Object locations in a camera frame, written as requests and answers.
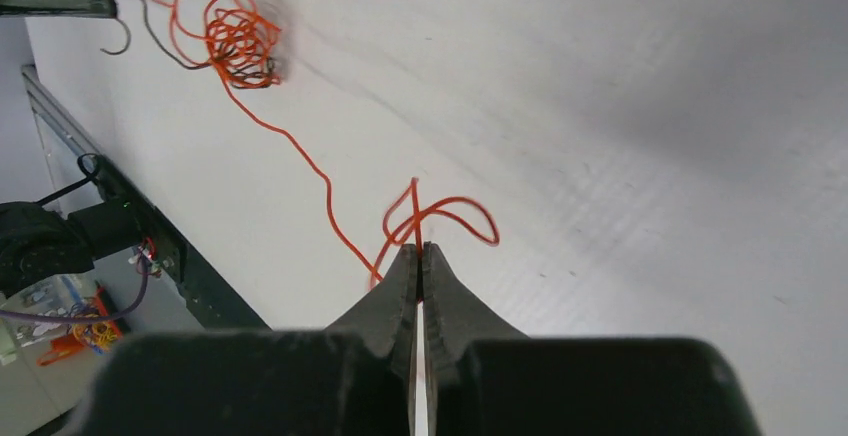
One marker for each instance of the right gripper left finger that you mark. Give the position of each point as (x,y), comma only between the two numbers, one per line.
(377,390)

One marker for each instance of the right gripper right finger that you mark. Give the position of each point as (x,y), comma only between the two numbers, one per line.
(454,319)

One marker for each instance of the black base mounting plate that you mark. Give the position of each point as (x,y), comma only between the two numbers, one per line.
(208,297)

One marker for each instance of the red utility knife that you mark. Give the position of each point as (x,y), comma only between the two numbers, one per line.
(111,331)

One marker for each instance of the orange plastic bag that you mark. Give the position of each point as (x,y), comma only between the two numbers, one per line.
(61,348)

